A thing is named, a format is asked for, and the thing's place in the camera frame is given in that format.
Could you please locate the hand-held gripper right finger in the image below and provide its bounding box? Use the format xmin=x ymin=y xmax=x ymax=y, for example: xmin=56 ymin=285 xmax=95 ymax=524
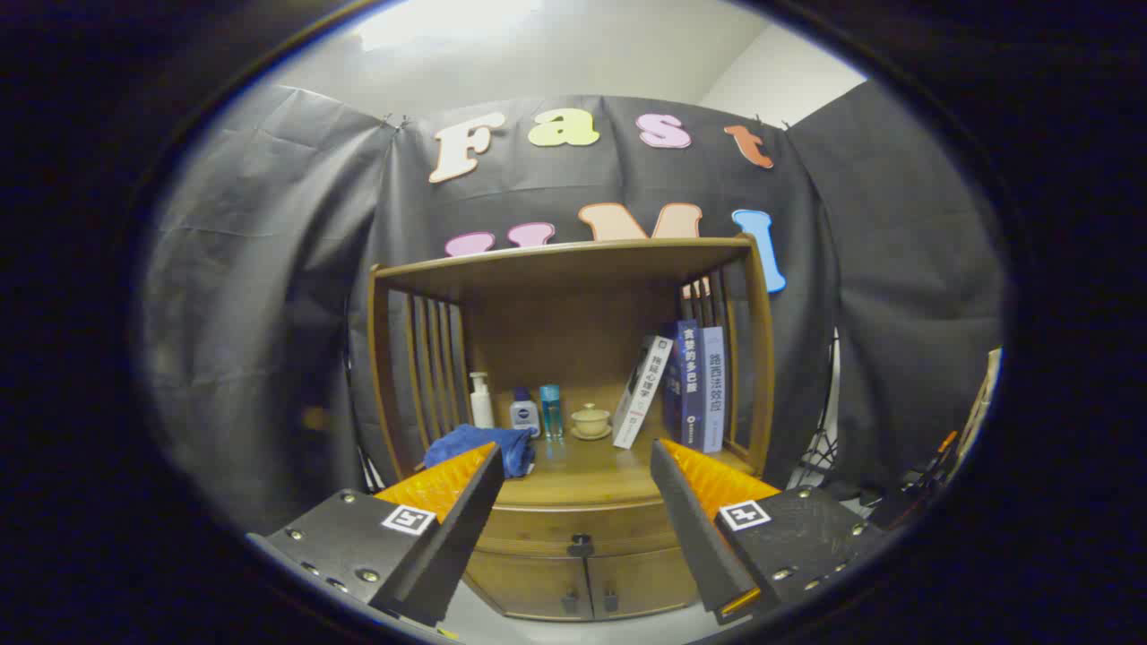
xmin=650 ymin=438 xmax=888 ymax=626

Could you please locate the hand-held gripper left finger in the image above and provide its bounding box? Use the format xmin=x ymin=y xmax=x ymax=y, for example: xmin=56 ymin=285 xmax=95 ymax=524
xmin=246 ymin=441 xmax=505 ymax=628

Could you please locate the wooden drawer with black knob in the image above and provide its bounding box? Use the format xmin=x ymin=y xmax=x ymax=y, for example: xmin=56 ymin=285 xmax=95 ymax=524
xmin=475 ymin=502 xmax=682 ymax=561

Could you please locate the wooden countertop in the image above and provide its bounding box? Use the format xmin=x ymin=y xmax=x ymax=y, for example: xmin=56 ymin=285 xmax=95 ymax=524
xmin=417 ymin=434 xmax=754 ymax=507

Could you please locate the wooden cabinet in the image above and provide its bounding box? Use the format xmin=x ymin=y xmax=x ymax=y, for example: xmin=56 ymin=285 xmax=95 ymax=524
xmin=366 ymin=235 xmax=777 ymax=623

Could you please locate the rolled blue towel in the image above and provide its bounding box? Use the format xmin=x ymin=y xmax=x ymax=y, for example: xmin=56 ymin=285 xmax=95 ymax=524
xmin=423 ymin=424 xmax=537 ymax=478

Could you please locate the white pump bottle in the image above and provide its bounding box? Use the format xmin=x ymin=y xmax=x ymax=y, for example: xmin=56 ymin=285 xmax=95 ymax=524
xmin=469 ymin=372 xmax=496 ymax=429

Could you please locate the black metal stand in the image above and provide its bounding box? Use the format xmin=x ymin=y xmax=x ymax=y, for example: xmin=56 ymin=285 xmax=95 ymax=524
xmin=793 ymin=430 xmax=839 ymax=489

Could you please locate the pale blue book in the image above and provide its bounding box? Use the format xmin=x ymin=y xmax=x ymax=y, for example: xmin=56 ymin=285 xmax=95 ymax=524
xmin=700 ymin=326 xmax=729 ymax=454

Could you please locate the white bottle with blue cap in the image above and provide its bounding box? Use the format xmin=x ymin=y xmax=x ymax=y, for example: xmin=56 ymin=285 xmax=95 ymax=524
xmin=510 ymin=387 xmax=541 ymax=438

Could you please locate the dark blue book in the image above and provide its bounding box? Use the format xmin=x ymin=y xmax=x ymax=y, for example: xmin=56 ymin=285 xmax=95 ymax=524
xmin=663 ymin=319 xmax=703 ymax=446

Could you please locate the cream lidded tea cup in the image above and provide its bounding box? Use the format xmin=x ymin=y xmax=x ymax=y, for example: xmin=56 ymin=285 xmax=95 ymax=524
xmin=571 ymin=403 xmax=613 ymax=442

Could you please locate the white book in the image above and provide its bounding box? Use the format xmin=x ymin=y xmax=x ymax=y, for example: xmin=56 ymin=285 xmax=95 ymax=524
xmin=612 ymin=335 xmax=675 ymax=450

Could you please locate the black floor equipment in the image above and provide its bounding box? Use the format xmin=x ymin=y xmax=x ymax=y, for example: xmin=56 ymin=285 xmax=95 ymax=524
xmin=874 ymin=430 xmax=964 ymax=531

